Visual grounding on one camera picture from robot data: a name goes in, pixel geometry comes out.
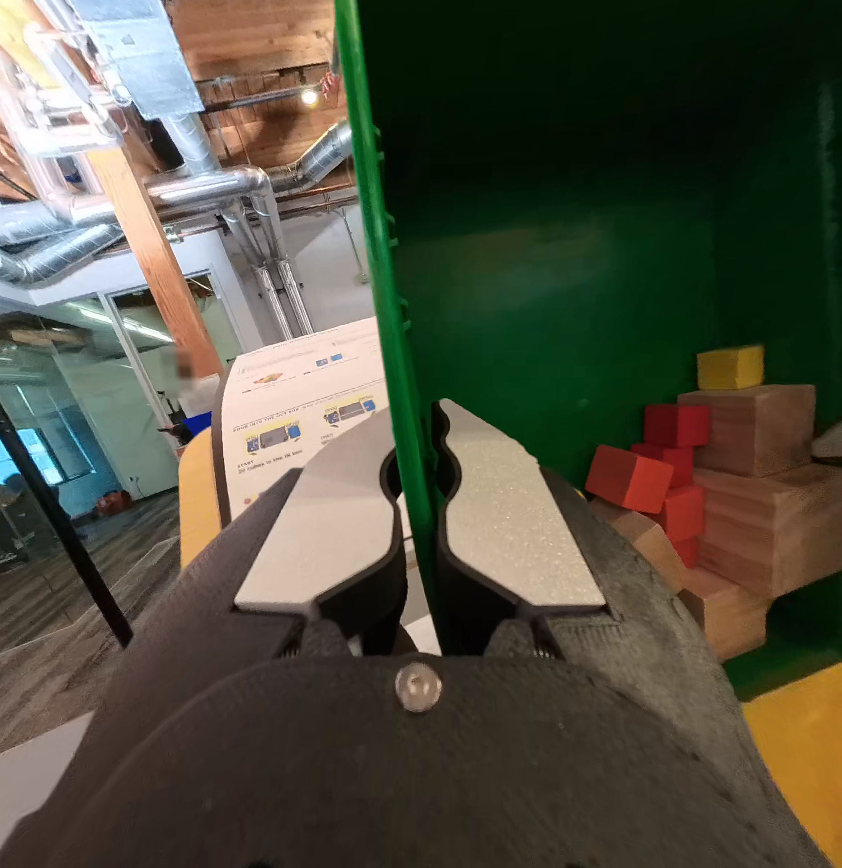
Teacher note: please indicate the wooden pillar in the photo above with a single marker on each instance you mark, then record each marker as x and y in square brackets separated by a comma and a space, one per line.
[156, 271]

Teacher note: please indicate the wall conduit with junction box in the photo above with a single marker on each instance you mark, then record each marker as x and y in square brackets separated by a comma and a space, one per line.
[362, 275]

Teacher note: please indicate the pile of wooden cubes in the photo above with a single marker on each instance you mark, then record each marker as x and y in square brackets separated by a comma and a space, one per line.
[753, 427]

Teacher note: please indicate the wooden display board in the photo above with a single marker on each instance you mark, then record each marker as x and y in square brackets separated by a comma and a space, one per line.
[197, 502]

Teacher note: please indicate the black pole with round base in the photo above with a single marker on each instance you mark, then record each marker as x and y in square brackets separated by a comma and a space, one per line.
[68, 536]

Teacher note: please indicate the silver vertical pipe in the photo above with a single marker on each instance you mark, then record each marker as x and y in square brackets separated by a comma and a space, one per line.
[297, 298]
[275, 302]

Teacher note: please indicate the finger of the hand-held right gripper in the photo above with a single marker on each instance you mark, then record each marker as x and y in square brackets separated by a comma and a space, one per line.
[838, 441]

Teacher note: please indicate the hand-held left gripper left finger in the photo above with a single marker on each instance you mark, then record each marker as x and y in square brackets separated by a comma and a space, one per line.
[326, 529]

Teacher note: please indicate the blue storage bin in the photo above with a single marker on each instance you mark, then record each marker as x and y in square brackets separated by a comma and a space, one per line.
[198, 426]

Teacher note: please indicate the yellow plastic box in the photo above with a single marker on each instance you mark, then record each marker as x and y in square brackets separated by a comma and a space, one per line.
[814, 746]

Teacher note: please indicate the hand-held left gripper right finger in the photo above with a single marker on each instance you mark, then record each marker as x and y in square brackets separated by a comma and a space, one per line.
[516, 529]

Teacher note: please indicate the printed instruction sheet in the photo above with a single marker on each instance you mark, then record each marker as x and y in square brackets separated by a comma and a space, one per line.
[292, 386]

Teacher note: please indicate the green plastic box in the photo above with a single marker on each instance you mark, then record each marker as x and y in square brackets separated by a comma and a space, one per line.
[597, 237]

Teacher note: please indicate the silver ventilation duct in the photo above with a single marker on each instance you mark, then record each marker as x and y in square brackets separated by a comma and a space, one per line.
[190, 186]

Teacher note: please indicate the ceiling spot lamp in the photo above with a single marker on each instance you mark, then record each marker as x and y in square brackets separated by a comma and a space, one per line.
[310, 97]

